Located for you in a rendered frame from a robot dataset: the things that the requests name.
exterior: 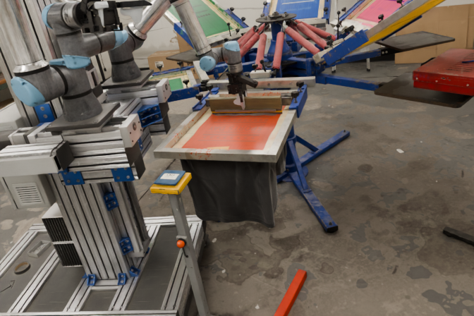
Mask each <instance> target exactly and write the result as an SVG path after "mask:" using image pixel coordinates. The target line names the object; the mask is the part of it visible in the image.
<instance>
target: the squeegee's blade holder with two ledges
mask: <svg viewBox="0 0 474 316"><path fill-rule="evenodd" d="M271 111H276V109H244V110H242V109H225V110H215V112H271Z"/></svg>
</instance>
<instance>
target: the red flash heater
mask: <svg viewBox="0 0 474 316"><path fill-rule="evenodd" d="M473 60H474V49H454V48H450V49H449V50H447V51H446V52H444V53H443V54H440V55H439V56H437V57H436V58H434V59H432V60H431V61H428V62H427V63H425V64H424V65H422V66H421V67H419V68H417V69H415V70H414V71H413V80H414V83H413V87H415V88H420V89H426V90H435V91H440V92H450V93H455V94H460V95H470V96H474V62H468V63H462V61H473Z"/></svg>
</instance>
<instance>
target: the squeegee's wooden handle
mask: <svg viewBox="0 0 474 316"><path fill-rule="evenodd" d="M235 99H237V97H210V99H209V105H210V109H211V111H215V110H225V109H242V106H241V105H237V104H234V103H233V101H234V100H235ZM244 101H245V109H276V111H281V110H282V100H281V96H261V97H244Z"/></svg>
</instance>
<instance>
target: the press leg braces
mask: <svg viewBox="0 0 474 316"><path fill-rule="evenodd" d="M296 141H297V142H299V143H300V144H302V145H304V146H305V147H307V148H308V149H310V151H309V153H312V154H316V153H317V152H319V151H320V150H322V149H320V148H318V147H315V146H314V145H311V144H310V143H309V142H307V141H305V140H304V139H302V138H300V137H299V136H297V135H296ZM288 147H289V149H290V152H291V156H292V158H293V162H294V164H295V167H296V171H297V173H298V177H299V179H300V184H301V185H298V186H299V188H300V189H301V190H302V191H303V193H306V192H309V191H312V190H311V189H310V187H309V186H308V184H307V182H306V179H305V175H304V173H303V169H302V166H301V164H300V160H299V158H298V154H297V152H296V149H295V146H294V144H293V141H292V140H290V141H288Z"/></svg>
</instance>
